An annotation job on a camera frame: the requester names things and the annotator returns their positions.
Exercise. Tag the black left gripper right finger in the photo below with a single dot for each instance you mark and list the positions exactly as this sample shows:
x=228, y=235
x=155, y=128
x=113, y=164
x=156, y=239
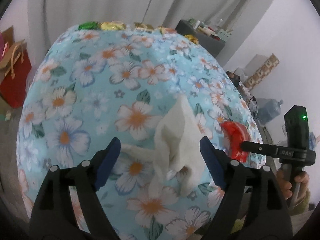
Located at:
x=267, y=215

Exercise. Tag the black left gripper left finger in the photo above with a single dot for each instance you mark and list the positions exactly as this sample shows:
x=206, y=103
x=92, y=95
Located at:
x=53, y=216

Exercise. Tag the red wrapper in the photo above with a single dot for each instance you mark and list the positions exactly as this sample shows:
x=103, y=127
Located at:
x=236, y=134

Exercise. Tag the white tissue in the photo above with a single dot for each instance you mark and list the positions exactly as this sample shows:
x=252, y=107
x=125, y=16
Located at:
x=177, y=145

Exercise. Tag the person's right hand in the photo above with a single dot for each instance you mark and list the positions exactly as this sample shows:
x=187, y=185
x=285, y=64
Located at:
x=285, y=186

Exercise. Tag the blue water jug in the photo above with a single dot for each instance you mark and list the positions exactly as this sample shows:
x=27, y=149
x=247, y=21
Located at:
x=268, y=109

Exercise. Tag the checkered beige box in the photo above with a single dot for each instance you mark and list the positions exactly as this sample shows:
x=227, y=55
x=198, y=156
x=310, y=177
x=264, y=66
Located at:
x=258, y=68

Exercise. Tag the floral blue tablecloth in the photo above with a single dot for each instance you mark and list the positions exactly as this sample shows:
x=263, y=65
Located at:
x=95, y=85

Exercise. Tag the dark grey side table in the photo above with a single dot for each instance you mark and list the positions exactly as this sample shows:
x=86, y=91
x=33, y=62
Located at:
x=211, y=43

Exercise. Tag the red paper gift bag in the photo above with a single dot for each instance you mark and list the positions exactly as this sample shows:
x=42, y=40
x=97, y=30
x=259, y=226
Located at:
x=15, y=67

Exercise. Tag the white grey curtain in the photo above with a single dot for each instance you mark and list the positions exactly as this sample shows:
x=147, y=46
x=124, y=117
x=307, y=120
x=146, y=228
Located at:
x=47, y=19

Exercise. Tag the green foil wrapper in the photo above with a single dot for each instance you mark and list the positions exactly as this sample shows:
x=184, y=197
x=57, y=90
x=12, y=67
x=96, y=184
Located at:
x=89, y=26

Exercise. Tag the gold foil wrapper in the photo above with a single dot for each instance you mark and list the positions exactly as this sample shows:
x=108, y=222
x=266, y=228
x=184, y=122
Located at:
x=112, y=26

